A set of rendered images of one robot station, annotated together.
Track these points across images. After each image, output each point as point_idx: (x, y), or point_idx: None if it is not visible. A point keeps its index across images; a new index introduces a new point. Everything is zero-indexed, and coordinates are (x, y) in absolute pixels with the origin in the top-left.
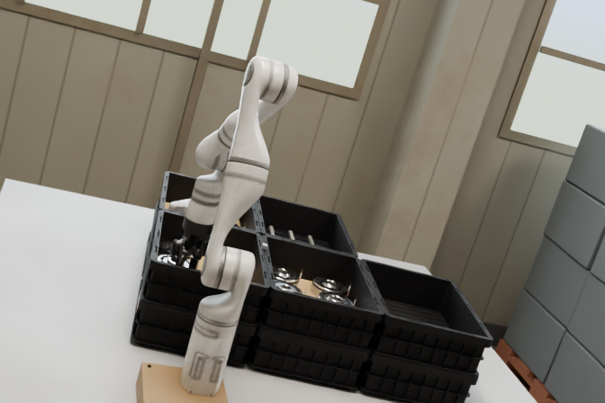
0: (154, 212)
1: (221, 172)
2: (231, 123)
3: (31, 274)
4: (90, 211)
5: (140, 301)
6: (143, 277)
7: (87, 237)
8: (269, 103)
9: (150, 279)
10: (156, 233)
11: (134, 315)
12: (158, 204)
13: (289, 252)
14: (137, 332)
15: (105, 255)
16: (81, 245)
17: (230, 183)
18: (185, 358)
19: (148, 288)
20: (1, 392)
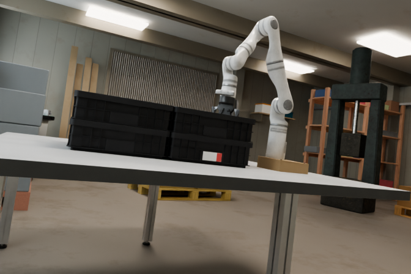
0: (84, 125)
1: (230, 71)
2: (255, 46)
3: (220, 171)
4: (33, 150)
5: (252, 143)
6: (221, 140)
7: (111, 158)
8: (259, 36)
9: (251, 130)
10: (218, 113)
11: (223, 162)
12: (84, 118)
13: None
14: (248, 161)
15: (138, 159)
16: (133, 160)
17: (285, 70)
18: (282, 147)
19: (251, 135)
20: (344, 182)
